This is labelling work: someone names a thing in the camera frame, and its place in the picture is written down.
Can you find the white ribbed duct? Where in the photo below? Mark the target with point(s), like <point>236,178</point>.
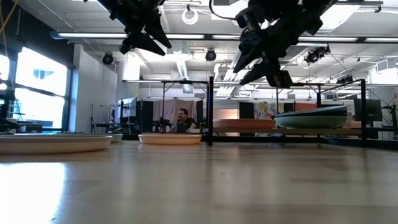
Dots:
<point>182,67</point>

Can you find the person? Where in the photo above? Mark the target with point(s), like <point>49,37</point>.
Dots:
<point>186,121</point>

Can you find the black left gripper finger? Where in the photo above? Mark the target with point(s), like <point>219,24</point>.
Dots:
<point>140,40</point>
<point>157,31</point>

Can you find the dark navy plate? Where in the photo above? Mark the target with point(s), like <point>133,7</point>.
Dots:
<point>329,114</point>

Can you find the black ceiling track lamp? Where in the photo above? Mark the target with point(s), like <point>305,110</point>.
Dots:
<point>345,79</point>

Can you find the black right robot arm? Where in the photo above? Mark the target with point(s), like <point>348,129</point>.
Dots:
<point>320,7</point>

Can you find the bluish background screen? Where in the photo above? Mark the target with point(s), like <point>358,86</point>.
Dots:
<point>127,107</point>

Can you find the beige curtain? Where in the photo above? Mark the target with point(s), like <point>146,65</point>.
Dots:
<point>169,109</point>

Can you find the black ceiling camera cluster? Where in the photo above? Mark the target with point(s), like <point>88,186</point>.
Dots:
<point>315,55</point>

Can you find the peach plate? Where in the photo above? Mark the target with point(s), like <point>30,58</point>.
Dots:
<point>168,139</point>

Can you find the pale grey-green plate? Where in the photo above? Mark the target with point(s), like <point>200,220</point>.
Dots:
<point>339,108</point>

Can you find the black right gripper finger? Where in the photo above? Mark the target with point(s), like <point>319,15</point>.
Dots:
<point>276,74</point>
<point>250,57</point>

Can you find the black background monitor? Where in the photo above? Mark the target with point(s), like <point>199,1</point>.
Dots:
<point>371,110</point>

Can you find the colourful floral poster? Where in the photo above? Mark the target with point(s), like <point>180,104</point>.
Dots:
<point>264,110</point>

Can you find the round black spotlight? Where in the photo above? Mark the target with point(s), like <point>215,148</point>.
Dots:
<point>210,55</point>
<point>107,58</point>

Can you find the black tripod stand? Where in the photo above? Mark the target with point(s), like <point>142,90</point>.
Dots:
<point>394,118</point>

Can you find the black metal workbench frame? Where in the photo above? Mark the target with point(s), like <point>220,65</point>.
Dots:
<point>174,81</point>

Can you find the black dish rack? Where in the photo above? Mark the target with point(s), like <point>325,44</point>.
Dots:
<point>209,109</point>

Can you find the long linear ceiling light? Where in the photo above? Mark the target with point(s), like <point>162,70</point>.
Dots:
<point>93,35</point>

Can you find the black cabinet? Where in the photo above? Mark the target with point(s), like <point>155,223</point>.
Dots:
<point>145,115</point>

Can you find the black upright panel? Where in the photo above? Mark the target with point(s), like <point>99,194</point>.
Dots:
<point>246,110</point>

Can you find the terracotta plate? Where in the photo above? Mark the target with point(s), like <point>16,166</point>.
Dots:
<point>242,124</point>

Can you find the beige plate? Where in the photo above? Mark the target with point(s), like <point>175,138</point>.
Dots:
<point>46,144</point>

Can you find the black aluminium rig frame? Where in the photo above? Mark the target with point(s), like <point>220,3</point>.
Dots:
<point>373,143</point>

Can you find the black overhead rail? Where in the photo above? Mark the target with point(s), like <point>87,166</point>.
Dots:
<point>354,2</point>

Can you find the large bright window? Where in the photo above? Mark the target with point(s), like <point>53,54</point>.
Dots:
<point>40,93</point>

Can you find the white plate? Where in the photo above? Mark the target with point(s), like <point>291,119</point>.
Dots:
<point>116,137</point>

